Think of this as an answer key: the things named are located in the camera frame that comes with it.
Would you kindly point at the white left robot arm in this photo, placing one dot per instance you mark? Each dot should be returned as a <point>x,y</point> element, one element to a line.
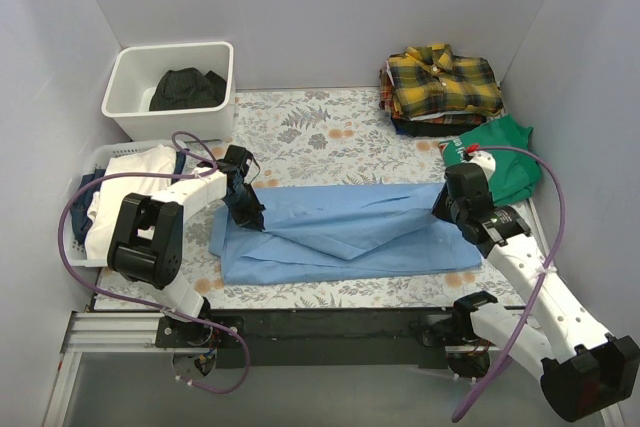
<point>147,242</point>

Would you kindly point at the white plastic bin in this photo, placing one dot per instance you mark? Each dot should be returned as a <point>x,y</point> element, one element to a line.
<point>136,74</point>

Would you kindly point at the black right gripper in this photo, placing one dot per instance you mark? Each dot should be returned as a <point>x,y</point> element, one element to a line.
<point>442,208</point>

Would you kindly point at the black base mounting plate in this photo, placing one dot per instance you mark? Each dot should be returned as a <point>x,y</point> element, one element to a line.
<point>472,360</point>

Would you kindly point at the dark blue denim garment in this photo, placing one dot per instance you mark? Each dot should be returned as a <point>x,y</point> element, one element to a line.
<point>81,221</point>

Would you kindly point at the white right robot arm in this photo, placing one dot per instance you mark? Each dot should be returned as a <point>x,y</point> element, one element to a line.
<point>581,367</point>

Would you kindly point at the white perforated laundry basket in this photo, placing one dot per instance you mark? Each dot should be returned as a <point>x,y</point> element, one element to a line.
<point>99,160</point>

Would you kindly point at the aluminium frame rail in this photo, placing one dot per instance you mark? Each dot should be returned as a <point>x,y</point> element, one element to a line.
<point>100,334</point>

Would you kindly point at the light blue long sleeve shirt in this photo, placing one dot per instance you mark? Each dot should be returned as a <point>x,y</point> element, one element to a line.
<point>338,233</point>

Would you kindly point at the stack of folded plaid shirts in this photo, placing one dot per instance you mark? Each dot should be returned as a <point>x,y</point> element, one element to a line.
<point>440,117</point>

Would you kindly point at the dark striped garment in bin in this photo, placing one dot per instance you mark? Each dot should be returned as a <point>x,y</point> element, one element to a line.
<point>188,89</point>

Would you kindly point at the cream white garment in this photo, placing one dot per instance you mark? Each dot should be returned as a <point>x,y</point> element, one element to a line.
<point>106,204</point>

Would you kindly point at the green t-shirt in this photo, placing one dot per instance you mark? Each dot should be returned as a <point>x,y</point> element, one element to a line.
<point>516,174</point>

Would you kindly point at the yellow plaid flannel shirt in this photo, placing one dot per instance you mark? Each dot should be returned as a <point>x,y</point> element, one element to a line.
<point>445,79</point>

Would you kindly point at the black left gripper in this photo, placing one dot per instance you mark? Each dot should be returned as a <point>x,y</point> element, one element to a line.
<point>245,202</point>

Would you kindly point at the floral patterned table mat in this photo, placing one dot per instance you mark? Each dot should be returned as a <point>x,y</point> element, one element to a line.
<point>328,137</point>

